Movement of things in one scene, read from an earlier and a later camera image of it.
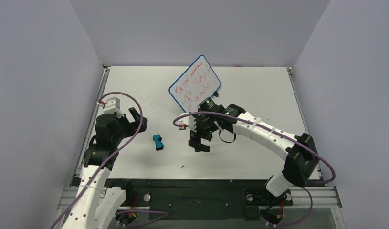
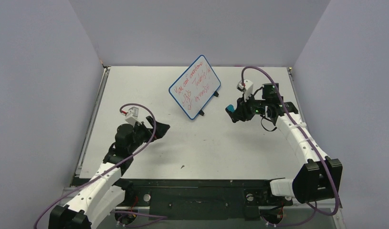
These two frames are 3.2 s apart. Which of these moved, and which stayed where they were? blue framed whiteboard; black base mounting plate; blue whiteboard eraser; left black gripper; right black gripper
Moved: right black gripper; blue whiteboard eraser; left black gripper
Stayed: black base mounting plate; blue framed whiteboard
